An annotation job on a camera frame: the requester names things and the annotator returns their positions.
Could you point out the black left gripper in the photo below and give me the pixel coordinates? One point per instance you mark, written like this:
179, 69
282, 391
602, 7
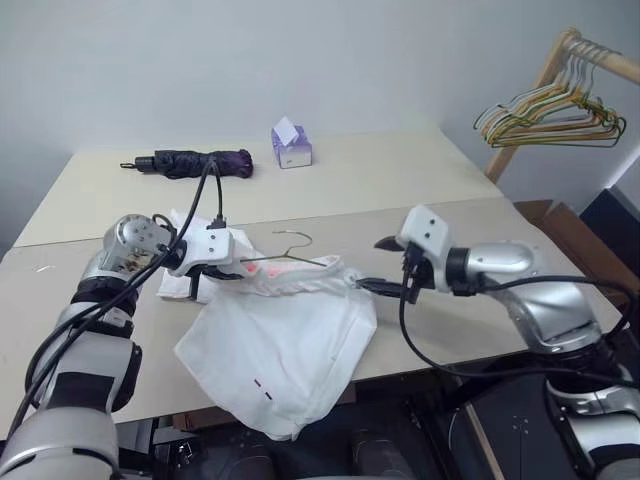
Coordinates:
195, 287

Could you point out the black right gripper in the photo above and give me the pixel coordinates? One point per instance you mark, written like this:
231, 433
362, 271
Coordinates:
412, 265

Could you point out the olive green clothes hanger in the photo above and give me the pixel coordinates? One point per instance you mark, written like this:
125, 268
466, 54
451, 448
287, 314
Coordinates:
287, 254

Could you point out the white shorts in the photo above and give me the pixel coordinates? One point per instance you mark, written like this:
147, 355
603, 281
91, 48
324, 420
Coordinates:
280, 340

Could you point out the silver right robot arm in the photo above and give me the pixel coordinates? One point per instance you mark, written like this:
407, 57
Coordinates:
545, 305

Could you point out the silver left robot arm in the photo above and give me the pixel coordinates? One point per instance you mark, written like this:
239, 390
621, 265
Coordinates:
85, 360

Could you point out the black folded umbrella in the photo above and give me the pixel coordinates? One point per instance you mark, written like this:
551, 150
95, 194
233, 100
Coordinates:
200, 162

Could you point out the purple tissue box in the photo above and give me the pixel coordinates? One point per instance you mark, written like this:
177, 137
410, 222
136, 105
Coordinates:
295, 150

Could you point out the wooden clothes rack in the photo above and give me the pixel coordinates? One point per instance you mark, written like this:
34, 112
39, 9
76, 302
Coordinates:
505, 155

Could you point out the brown cardboard box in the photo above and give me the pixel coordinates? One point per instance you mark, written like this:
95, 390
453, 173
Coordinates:
560, 220

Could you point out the black box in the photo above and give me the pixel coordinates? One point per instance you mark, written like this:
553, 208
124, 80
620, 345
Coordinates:
615, 215

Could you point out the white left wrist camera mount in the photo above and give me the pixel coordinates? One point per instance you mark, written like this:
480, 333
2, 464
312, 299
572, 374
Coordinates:
210, 245

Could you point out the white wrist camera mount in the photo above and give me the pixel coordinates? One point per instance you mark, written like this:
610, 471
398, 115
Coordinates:
210, 245
425, 230

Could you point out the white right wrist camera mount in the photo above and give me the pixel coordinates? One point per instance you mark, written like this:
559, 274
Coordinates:
425, 230

